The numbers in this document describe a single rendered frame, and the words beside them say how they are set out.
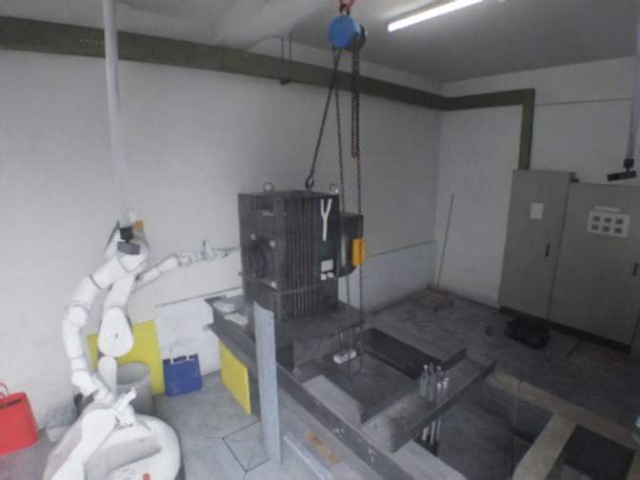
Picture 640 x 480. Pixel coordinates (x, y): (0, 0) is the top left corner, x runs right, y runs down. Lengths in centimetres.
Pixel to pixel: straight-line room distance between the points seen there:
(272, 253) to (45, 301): 162
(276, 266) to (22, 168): 170
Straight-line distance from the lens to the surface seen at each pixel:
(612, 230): 406
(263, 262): 189
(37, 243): 268
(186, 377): 300
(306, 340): 182
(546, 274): 429
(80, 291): 151
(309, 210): 190
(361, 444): 181
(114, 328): 173
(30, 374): 299
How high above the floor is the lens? 180
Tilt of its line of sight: 13 degrees down
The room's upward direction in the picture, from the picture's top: straight up
